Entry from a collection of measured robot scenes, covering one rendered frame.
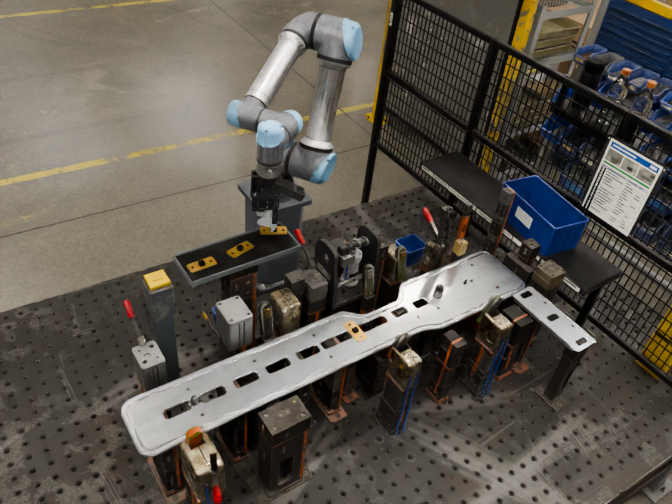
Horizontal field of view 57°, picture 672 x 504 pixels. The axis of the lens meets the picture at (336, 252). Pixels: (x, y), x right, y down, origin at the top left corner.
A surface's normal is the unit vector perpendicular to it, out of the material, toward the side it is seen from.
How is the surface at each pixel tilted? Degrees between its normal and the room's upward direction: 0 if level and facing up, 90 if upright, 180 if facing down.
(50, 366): 0
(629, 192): 90
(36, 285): 0
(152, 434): 0
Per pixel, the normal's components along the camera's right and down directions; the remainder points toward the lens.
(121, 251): 0.10, -0.76
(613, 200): -0.83, 0.29
